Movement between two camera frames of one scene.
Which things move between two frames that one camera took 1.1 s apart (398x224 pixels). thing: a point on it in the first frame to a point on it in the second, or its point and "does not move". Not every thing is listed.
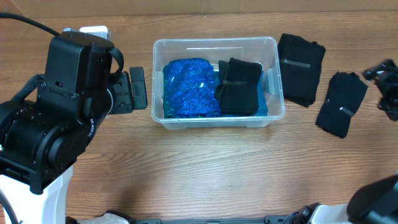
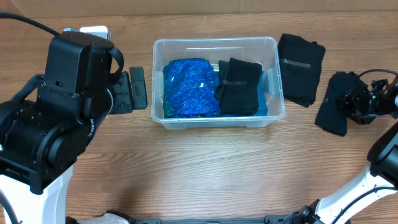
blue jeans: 262,107 does not move
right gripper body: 389,88 to 367,106
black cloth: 238,89 does not move
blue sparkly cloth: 189,89 does not move
